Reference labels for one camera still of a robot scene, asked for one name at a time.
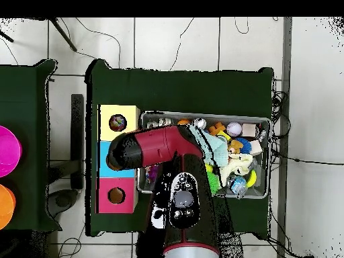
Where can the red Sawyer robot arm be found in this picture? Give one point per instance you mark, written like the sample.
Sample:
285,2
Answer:
161,145

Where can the wooden box three holes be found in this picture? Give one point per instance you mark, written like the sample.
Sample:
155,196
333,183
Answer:
118,150

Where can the shallow silver mesh bin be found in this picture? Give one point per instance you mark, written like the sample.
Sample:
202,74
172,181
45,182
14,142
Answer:
259,188

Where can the silver drink can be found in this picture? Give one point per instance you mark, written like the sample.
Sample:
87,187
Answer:
200,123

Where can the purple spiky ball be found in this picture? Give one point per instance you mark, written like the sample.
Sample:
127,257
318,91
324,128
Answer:
151,173

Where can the mint green waffle cloth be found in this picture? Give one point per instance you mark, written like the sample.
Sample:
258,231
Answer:
219,153

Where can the dark green table cloth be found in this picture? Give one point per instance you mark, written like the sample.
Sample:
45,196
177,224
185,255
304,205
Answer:
188,91
24,107

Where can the green koosh ball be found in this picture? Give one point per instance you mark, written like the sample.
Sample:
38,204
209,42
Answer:
214,184

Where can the white baseball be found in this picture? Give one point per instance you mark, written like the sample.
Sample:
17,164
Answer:
234,129

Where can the blue koosh ball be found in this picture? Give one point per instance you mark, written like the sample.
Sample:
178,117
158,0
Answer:
245,145

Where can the pale wooden block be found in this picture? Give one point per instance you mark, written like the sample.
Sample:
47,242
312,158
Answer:
249,129

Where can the crushed plastic water bottle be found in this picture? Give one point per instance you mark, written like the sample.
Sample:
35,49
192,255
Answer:
237,185

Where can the black upright panel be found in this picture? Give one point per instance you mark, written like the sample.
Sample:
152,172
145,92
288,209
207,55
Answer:
77,121

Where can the grey stand foot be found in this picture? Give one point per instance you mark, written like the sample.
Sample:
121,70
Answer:
63,200

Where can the grey floor strip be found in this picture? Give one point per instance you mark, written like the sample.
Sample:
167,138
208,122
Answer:
285,80

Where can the black tripod leg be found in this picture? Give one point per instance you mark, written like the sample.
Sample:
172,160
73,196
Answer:
63,33
6,36

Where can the pink round disc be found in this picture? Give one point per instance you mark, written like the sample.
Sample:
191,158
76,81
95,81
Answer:
8,150

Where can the orange round disc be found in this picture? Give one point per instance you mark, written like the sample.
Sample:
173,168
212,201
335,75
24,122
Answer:
5,207

